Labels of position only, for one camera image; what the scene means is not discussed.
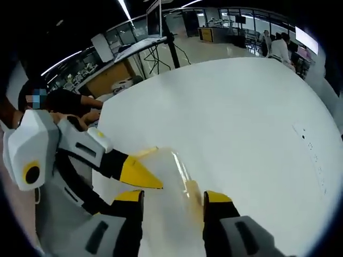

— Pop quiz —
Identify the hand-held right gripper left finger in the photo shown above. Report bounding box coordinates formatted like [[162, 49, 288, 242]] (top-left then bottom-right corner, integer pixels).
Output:
[[49, 189, 145, 257]]

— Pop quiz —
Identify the open silver laptop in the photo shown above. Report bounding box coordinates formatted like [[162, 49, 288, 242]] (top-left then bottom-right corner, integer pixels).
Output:
[[115, 0, 167, 63]]

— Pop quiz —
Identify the person's left hand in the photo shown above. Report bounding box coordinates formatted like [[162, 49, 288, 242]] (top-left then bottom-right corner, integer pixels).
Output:
[[50, 109, 101, 132]]

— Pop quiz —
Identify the black tripod stand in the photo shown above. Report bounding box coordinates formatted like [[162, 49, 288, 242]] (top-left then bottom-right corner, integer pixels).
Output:
[[162, 17, 181, 68]]

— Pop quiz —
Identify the brown cardboard box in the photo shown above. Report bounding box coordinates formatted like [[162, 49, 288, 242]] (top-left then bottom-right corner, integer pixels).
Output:
[[85, 58, 136, 97]]

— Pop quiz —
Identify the bright white display screen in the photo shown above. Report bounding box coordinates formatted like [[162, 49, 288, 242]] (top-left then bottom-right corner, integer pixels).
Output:
[[294, 26, 319, 55]]

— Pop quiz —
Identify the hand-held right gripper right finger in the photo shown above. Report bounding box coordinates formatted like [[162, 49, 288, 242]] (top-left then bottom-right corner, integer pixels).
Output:
[[203, 190, 285, 257]]

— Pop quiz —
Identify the yellow and black box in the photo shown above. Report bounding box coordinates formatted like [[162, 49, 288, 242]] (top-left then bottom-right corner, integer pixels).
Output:
[[197, 26, 215, 43]]

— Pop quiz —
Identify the clear yellowish plastic buckle pouch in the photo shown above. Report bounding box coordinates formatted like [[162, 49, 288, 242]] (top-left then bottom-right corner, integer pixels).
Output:
[[131, 146, 205, 216]]

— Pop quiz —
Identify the desktop monitor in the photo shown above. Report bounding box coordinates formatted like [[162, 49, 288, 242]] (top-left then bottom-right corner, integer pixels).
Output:
[[90, 33, 116, 63]]

